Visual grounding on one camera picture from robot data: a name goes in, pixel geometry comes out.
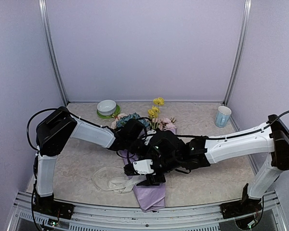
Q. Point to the light blue mug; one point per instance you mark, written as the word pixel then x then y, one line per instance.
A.
pixel 222 116

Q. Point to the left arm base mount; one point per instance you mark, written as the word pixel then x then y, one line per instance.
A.
pixel 55 209

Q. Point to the white ceramic bowl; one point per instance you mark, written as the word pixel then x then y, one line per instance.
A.
pixel 106 107

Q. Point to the front aluminium rail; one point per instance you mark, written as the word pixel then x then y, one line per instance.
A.
pixel 87 217

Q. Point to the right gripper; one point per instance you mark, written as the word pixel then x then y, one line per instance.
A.
pixel 152 181

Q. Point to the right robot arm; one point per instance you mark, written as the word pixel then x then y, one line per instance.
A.
pixel 167 151

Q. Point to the blue fake flower bunch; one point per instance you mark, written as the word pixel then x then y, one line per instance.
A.
pixel 125 118

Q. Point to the purple wrapping paper sheet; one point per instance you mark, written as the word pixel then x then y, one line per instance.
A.
pixel 150 198

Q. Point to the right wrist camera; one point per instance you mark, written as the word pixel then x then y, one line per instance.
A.
pixel 141 167

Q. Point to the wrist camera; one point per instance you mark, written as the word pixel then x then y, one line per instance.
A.
pixel 150 133
pixel 141 167

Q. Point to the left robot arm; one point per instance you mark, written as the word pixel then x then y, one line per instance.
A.
pixel 57 128

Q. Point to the pink fake rose bunch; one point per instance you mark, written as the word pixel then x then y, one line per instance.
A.
pixel 117 118

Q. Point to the right aluminium frame post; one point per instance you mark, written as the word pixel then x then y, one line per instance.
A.
pixel 239 51

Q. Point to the green plate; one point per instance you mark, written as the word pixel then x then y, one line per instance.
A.
pixel 115 114

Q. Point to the clear printed cellophane wrap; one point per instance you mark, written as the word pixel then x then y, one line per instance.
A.
pixel 113 179

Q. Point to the left aluminium frame post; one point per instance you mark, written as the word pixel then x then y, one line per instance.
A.
pixel 47 31

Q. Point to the yellow fake flower stem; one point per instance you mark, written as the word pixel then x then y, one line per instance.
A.
pixel 154 112

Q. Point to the aluminium frame post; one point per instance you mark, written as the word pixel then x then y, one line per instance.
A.
pixel 47 31
pixel 239 51

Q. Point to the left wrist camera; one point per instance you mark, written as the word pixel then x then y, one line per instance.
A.
pixel 150 133

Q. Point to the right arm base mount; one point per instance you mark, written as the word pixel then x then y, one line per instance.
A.
pixel 238 208

